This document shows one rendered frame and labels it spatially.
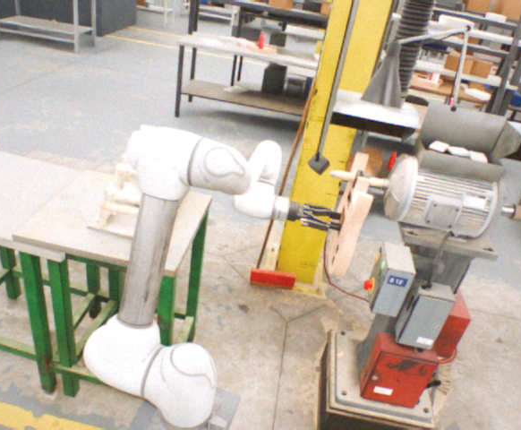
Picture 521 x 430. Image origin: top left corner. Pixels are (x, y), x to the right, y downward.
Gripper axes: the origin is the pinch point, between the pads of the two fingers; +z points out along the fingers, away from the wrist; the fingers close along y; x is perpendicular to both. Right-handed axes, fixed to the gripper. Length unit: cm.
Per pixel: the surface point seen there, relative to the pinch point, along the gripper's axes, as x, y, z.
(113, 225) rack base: -16, 12, -85
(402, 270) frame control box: 3.4, 26.7, 19.7
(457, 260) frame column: -3.6, 2.6, 46.7
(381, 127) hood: 30.9, -24.4, 8.4
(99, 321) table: -89, -2, -99
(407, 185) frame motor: 21.8, 2.2, 18.3
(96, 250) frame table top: -17, 27, -84
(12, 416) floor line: -110, 46, -121
